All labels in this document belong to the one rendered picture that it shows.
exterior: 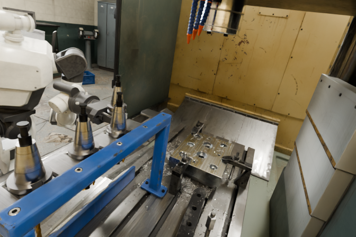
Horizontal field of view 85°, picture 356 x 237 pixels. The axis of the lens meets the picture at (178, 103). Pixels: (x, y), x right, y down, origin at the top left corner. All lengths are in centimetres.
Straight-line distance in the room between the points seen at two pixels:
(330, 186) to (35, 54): 106
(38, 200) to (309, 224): 68
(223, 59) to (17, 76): 146
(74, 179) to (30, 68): 62
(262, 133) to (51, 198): 162
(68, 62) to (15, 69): 18
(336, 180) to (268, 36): 132
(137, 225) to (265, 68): 148
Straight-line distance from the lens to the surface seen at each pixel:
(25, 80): 97
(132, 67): 143
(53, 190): 40
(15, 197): 42
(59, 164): 47
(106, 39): 618
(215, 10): 73
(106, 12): 616
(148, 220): 75
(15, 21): 94
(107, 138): 53
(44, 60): 95
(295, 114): 188
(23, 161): 40
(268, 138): 178
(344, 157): 63
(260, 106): 186
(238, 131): 174
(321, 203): 70
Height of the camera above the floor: 150
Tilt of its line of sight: 21 degrees down
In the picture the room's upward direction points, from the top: 9 degrees clockwise
